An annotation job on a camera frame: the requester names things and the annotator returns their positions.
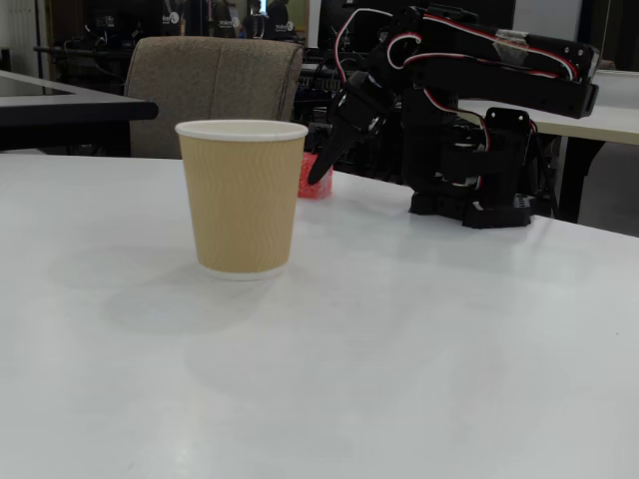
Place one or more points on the brown fabric chair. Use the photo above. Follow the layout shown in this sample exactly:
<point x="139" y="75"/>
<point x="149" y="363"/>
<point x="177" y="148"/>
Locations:
<point x="199" y="80"/>

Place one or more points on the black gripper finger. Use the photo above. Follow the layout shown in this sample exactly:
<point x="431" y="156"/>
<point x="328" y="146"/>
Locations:
<point x="332" y="154"/>

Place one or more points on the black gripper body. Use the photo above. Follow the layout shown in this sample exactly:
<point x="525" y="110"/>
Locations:
<point x="353" y="116"/>

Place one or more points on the person in black shirt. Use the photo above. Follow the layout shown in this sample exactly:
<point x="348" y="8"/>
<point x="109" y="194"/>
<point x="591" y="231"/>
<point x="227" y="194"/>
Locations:
<point x="282" y="22"/>

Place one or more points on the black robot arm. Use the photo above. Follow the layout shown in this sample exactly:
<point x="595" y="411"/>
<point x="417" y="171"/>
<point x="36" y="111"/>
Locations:
<point x="499" y="75"/>

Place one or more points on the dark computer monitor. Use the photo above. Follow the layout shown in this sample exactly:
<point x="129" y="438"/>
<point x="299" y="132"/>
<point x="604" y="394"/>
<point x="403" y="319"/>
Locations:
<point x="329" y="20"/>

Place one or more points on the red cube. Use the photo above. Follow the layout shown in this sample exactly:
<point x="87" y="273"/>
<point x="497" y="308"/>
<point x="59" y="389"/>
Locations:
<point x="324" y="190"/>

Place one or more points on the black edged table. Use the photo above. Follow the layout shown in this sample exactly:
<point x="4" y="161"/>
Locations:
<point x="75" y="107"/>

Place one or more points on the clear tape strip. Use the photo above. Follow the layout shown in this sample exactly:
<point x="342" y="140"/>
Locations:
<point x="509" y="47"/>

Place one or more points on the white table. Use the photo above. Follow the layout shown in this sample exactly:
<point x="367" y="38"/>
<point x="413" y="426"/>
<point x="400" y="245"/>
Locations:
<point x="614" y="125"/>

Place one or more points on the tan paper cup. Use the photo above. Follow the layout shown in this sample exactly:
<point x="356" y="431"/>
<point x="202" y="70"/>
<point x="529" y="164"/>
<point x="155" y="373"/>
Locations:
<point x="239" y="199"/>

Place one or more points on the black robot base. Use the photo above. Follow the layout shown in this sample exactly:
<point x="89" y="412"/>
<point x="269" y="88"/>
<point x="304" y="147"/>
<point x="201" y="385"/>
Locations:
<point x="494" y="214"/>

